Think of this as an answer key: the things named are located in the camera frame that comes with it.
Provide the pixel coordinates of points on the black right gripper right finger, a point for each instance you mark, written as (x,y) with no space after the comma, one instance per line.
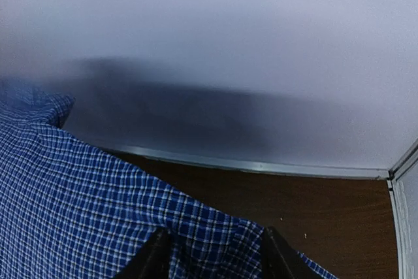
(279,259)

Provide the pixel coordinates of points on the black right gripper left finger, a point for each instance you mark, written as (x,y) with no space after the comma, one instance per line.
(152,260)

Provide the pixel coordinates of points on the right aluminium frame post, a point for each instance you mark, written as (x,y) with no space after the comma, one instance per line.
(402,184)

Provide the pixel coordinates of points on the blue plaid long sleeve shirt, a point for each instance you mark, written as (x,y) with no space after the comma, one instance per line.
(71,210)

